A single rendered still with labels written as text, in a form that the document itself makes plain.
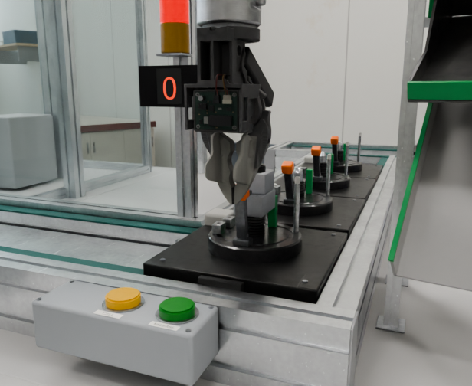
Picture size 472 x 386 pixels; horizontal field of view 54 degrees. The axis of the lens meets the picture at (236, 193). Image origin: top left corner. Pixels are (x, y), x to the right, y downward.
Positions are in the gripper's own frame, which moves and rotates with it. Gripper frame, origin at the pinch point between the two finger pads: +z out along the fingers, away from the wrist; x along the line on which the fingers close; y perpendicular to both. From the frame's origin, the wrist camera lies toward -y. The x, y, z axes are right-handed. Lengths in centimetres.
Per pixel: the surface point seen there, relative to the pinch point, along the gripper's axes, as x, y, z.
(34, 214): -52, -17, 12
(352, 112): -33, -351, 5
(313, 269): 10.1, -1.8, 9.8
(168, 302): -2.4, 13.9, 9.7
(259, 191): 1.3, -5.6, 0.8
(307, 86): -76, -368, -16
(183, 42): -16.8, -18.3, -21.0
